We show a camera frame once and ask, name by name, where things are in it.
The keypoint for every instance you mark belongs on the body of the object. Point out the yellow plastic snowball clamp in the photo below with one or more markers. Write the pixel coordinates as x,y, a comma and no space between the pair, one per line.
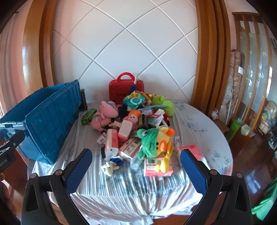
164,165

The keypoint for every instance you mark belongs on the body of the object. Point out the green frog plush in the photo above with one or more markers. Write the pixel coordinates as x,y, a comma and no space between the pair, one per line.
160,102

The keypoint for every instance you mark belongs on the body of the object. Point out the brown bear plush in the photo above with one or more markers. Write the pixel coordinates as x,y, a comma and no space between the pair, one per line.
148,97

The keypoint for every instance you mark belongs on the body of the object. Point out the green cardboard box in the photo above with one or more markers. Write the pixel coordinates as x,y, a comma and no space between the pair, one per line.
87,118

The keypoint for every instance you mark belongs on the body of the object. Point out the yellow duck plush green hood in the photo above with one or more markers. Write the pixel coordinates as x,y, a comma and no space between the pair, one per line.
155,141

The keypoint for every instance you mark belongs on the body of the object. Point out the small pink pig orange hat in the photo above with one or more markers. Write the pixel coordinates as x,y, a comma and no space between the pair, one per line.
133,117

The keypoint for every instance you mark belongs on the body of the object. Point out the red plastic toy case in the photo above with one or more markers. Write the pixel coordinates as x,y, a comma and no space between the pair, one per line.
119,87

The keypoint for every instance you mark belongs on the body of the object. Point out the pink tissue pack barcode side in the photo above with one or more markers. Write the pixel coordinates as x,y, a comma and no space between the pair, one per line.
149,167

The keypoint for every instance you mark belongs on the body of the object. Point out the blue fuzzy duster stick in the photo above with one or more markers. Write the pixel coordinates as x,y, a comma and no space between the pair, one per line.
133,88

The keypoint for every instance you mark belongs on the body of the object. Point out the pink pig plush blue top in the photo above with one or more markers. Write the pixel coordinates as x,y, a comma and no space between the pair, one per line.
108,109

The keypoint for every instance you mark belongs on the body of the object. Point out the pink floral tissue pack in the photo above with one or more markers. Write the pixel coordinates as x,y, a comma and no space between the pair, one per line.
193,149

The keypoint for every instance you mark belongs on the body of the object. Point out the white blue wet wipes pack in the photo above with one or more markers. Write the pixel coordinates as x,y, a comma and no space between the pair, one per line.
175,142

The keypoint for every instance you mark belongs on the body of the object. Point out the pink pig plush with glasses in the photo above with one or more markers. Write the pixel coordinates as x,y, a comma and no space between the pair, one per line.
99,123

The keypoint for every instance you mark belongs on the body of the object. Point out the blue plastic storage crate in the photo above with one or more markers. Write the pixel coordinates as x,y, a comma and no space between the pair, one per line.
46,117

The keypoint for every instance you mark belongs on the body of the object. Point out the teal patterned plush toy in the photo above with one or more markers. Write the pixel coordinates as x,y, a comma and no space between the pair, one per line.
134,100

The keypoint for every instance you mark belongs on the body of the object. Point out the blue plastic spoon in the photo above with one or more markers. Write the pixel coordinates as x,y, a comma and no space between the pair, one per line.
152,107

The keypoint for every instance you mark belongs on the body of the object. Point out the light striped bed cover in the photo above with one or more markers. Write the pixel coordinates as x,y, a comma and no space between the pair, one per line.
129,197

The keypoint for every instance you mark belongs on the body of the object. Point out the pink tissue pack upright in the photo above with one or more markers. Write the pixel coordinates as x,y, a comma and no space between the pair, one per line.
124,131

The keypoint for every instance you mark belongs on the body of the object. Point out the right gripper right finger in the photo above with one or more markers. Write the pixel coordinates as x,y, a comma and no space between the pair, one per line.
236,207

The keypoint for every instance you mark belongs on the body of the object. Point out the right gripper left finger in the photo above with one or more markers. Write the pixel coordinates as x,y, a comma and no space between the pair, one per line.
37,208

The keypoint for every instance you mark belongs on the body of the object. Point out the small white blue plush toy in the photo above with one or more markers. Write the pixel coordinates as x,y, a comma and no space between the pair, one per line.
112,164

